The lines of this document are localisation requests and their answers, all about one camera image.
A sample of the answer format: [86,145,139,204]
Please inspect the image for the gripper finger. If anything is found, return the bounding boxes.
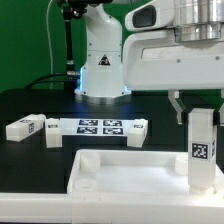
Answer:
[219,89,224,126]

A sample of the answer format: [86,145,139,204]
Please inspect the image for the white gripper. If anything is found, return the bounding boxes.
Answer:
[123,0,224,125]

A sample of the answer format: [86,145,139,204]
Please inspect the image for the white desk top panel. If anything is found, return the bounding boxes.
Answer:
[67,149,224,208]

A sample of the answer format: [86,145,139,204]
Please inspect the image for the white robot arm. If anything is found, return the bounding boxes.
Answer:
[57,0,224,124]

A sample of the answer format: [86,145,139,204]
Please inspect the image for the white tag sheet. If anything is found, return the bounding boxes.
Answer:
[60,118,133,136]

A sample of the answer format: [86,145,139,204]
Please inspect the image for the white front fence bar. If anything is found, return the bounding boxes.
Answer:
[0,193,224,224]

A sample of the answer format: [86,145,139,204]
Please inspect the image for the black camera pole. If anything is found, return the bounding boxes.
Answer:
[60,5,82,91]

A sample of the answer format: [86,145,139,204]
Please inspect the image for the black cable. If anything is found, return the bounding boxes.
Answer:
[24,72,81,90]

